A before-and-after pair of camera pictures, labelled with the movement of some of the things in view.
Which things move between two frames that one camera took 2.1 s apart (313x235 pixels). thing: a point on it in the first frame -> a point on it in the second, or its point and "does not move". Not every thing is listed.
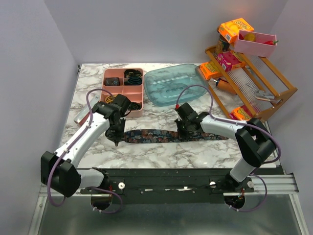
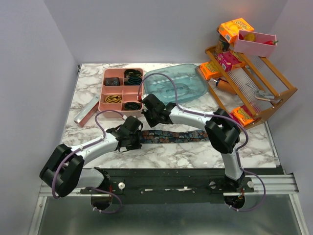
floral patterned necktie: [165, 136] does not move
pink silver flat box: [84, 114] does not move
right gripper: [181, 134] -> [145, 111]
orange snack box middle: [209, 71] does not move
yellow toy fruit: [250, 36] does not move
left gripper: [116, 137] -> [137, 145]
